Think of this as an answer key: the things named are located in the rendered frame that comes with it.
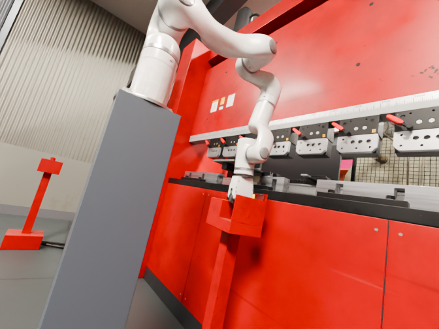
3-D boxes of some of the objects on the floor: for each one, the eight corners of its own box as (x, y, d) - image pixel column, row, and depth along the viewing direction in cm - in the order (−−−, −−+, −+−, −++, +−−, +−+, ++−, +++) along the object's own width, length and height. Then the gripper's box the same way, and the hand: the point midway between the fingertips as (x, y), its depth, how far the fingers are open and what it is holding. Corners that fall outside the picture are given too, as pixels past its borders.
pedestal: (2, 242, 179) (37, 153, 193) (39, 243, 195) (68, 160, 209) (-1, 250, 164) (36, 153, 178) (38, 250, 180) (70, 160, 194)
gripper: (234, 171, 79) (227, 218, 77) (262, 177, 86) (257, 220, 84) (224, 171, 86) (217, 215, 83) (251, 176, 93) (246, 217, 90)
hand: (238, 213), depth 84 cm, fingers closed
